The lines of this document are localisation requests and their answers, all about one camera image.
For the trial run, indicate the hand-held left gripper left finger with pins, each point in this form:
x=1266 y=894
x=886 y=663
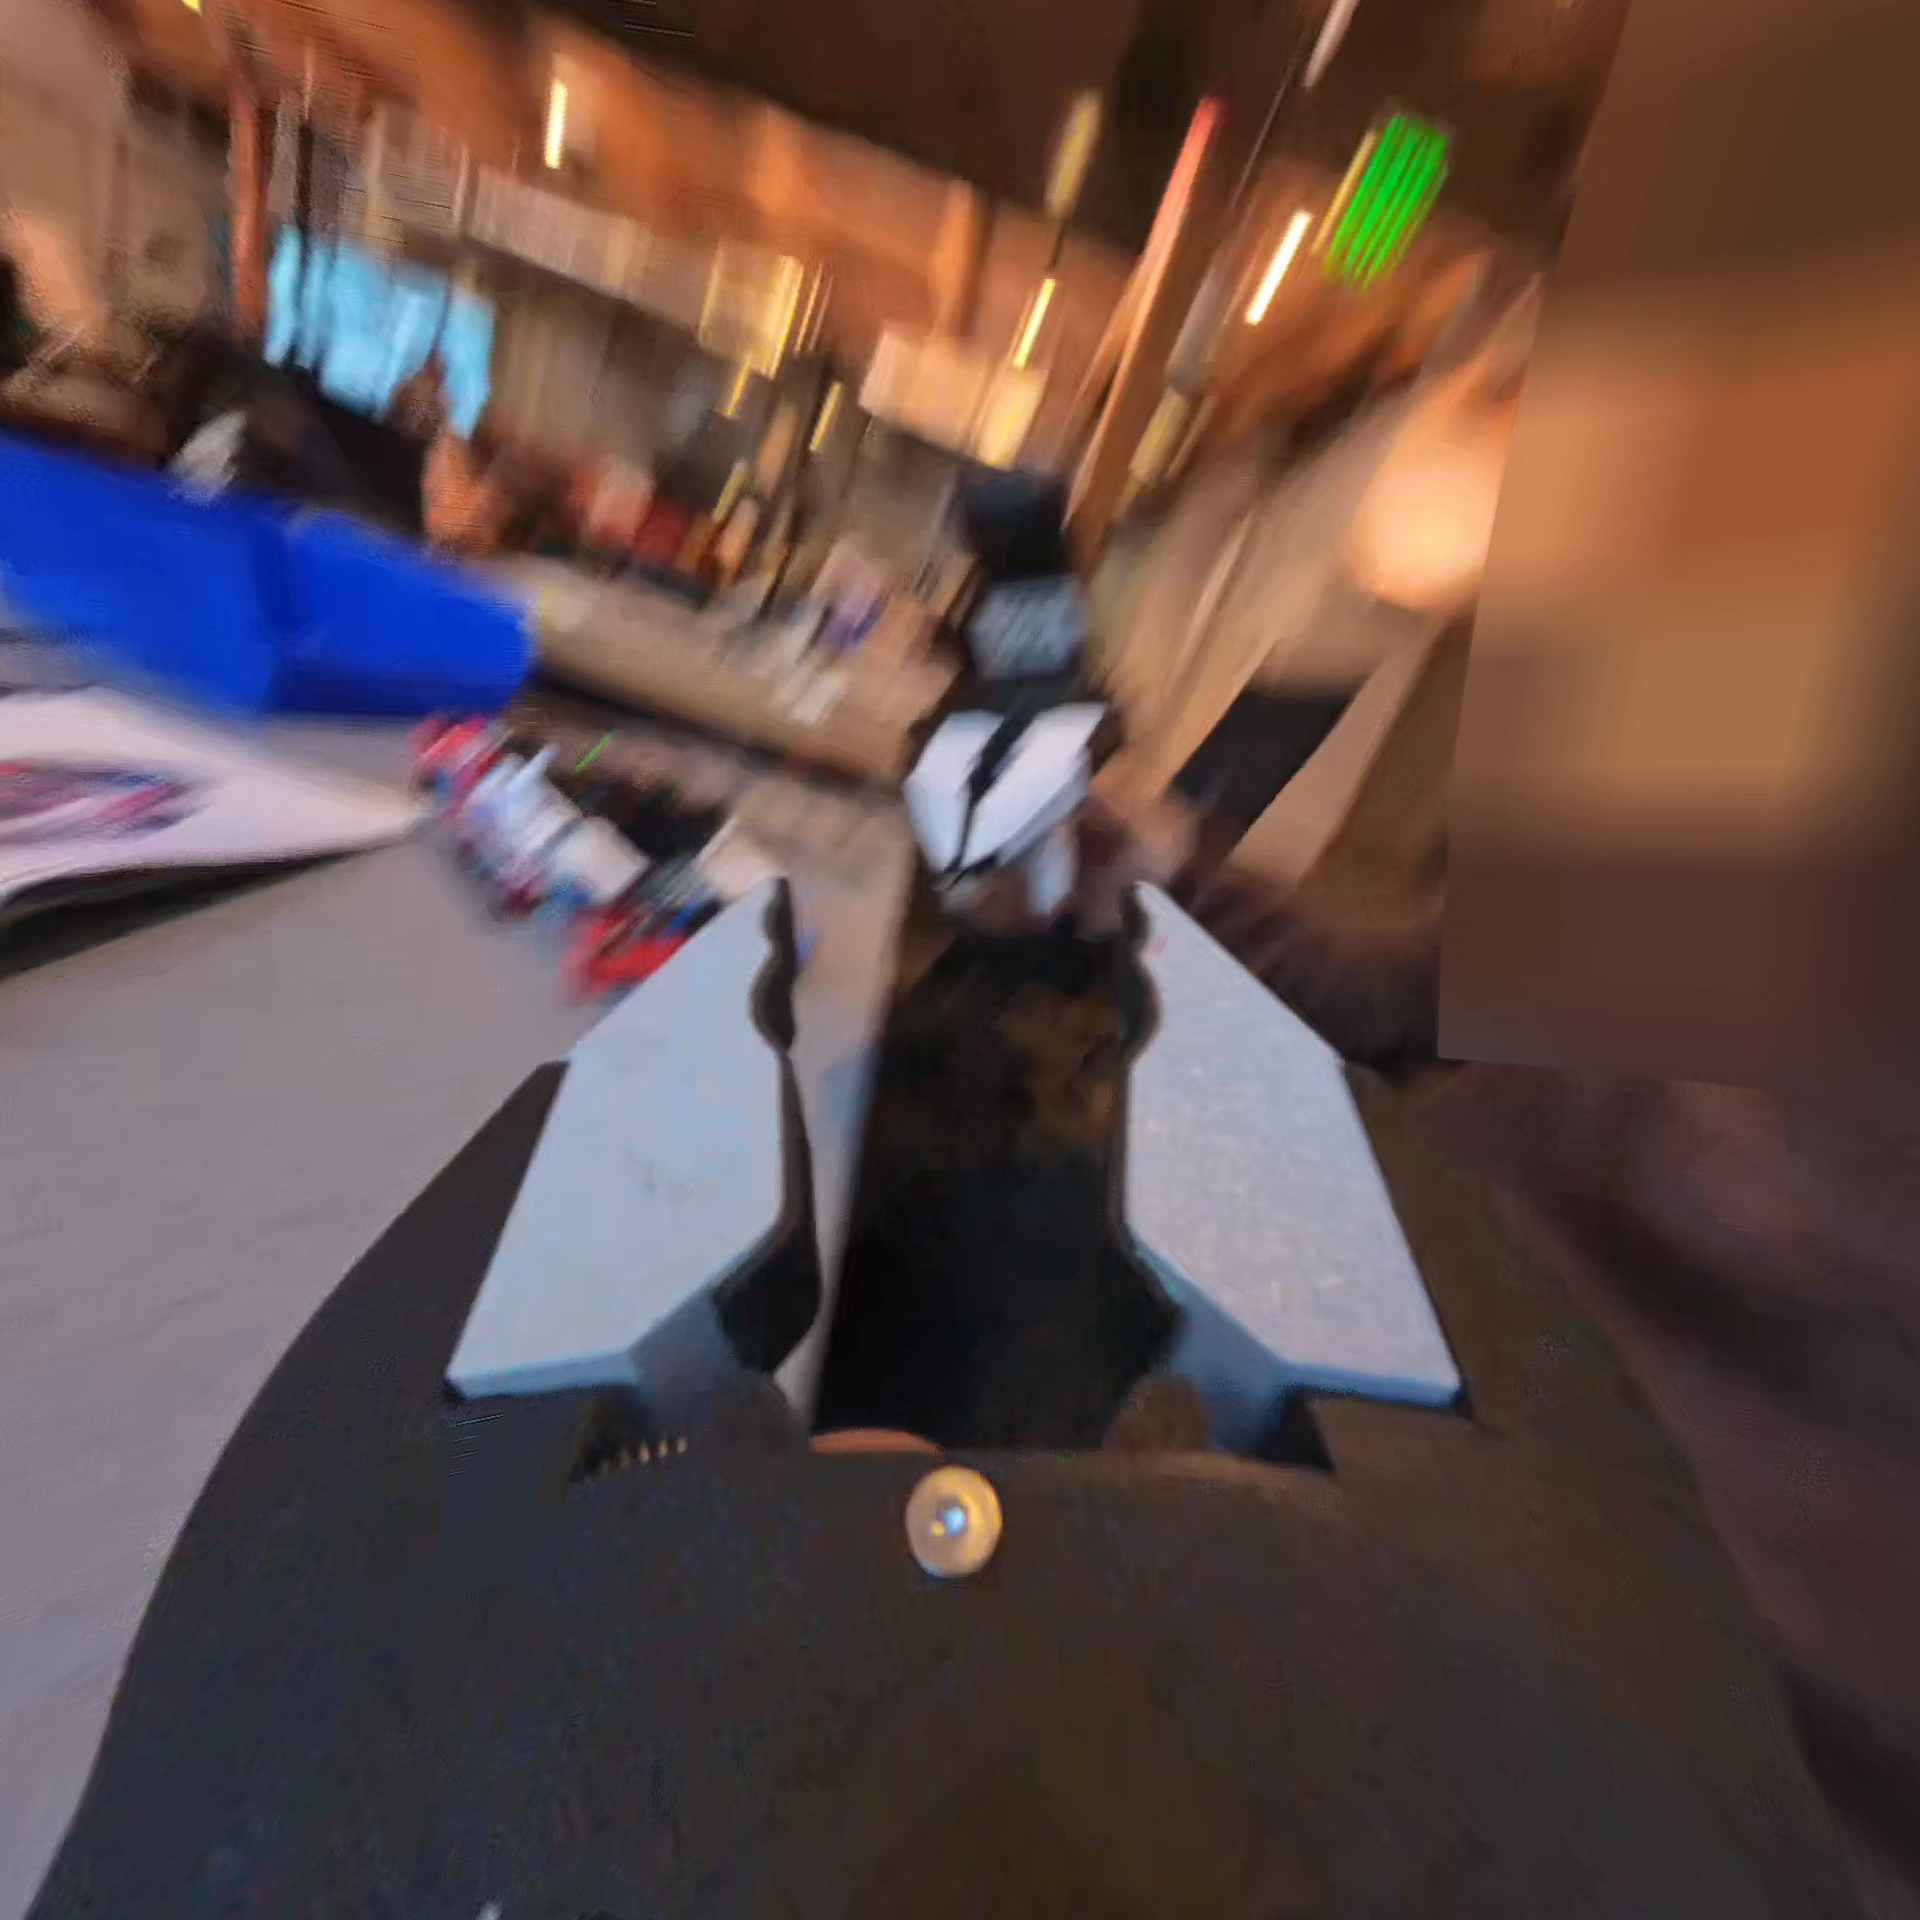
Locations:
x=645 y=1185

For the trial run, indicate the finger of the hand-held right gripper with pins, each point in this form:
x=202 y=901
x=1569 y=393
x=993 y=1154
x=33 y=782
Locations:
x=943 y=797
x=1050 y=781

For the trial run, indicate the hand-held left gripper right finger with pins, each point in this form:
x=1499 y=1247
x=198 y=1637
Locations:
x=1277 y=1200

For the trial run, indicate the grey desk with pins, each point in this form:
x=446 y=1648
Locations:
x=225 y=1125
x=722 y=676

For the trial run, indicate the blue printed toy car body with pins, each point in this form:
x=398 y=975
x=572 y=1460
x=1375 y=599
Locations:
x=510 y=809

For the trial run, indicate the person's brown shirt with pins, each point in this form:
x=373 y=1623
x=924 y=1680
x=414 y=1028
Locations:
x=1725 y=1350

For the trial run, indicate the open instruction booklet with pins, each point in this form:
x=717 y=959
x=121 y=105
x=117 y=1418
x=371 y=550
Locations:
x=225 y=809

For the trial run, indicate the blue plastic bin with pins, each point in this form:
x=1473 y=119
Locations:
x=301 y=615

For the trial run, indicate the bright blue screen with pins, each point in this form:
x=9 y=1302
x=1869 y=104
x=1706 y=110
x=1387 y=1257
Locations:
x=377 y=329

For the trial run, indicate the green lit wall sign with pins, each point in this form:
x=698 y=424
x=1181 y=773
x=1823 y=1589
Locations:
x=1389 y=201

